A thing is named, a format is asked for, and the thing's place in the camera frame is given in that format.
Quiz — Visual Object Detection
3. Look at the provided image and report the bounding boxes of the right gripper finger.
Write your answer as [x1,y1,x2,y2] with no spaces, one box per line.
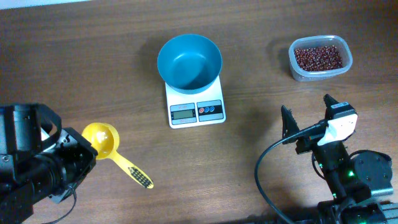
[281,105,300,144]
[323,94,340,120]

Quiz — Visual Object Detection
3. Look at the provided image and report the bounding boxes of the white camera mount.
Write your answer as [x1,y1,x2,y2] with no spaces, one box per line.
[40,128,50,142]
[317,114,358,146]

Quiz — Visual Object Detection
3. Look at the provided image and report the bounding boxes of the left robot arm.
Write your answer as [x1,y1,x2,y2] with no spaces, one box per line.
[1,103,98,223]

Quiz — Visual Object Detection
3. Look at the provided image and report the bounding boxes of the teal plastic bowl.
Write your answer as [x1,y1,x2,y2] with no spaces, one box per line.
[157,34,223,95]

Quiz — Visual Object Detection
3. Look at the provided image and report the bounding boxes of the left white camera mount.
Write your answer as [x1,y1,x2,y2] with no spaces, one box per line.
[40,128,50,142]

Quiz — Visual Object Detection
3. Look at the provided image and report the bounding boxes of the left black cable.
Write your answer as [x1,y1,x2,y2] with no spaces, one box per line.
[40,186,78,224]

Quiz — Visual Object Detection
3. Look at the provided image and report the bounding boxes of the yellow measuring scoop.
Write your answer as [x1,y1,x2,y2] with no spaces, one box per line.
[81,123,154,189]

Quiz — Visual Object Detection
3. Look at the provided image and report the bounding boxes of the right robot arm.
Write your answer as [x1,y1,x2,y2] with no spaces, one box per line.
[281,94,394,203]

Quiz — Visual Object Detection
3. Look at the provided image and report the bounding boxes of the black cable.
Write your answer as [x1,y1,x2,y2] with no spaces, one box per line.
[254,119,330,224]
[40,186,78,224]

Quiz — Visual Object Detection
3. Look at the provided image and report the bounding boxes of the red beans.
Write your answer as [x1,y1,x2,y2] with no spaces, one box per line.
[294,45,343,72]

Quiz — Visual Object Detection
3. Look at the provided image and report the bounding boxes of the white digital kitchen scale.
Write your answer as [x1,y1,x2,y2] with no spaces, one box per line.
[165,77,226,129]

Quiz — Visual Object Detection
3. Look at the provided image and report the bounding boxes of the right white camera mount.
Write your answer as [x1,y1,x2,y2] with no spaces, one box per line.
[317,114,358,146]

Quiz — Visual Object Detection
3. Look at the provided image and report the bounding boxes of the clear plastic bean container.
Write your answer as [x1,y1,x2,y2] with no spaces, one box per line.
[288,35,353,82]

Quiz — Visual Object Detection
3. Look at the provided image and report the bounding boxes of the right black cable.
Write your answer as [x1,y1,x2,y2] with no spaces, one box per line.
[254,119,330,224]

